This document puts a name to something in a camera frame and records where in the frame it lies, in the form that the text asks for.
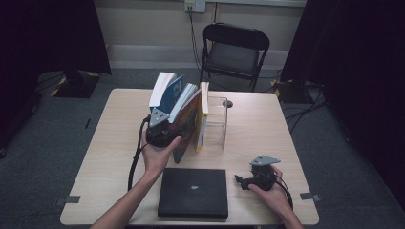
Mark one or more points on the blue book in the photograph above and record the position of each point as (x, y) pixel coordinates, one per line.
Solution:
(164, 90)

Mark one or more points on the person's right hand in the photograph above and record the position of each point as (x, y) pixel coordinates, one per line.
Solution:
(272, 197)

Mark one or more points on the clear acrylic book rack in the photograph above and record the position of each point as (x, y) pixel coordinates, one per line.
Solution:
(218, 124)

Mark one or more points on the black book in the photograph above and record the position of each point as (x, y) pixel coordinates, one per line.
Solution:
(192, 194)

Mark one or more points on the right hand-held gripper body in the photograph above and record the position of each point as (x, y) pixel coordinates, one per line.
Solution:
(262, 178)

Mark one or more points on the white wall socket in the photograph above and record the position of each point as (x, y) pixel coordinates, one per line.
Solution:
(195, 5)

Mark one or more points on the grey tape strip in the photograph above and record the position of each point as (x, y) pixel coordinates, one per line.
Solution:
(310, 197)
(68, 200)

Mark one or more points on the yellow book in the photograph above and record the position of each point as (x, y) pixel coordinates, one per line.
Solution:
(203, 105)

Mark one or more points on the red book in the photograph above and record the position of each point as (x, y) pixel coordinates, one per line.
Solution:
(187, 124)

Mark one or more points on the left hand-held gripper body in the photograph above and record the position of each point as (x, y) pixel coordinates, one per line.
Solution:
(159, 133)

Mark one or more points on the black folding chair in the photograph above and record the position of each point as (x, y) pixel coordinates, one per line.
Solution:
(234, 57)

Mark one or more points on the black stand base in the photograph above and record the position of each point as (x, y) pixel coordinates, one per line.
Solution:
(289, 90)
(76, 84)

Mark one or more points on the black curtain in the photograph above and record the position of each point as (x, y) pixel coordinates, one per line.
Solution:
(356, 63)
(47, 47)

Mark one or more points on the person's left hand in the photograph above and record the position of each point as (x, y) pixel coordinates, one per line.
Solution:
(157, 159)

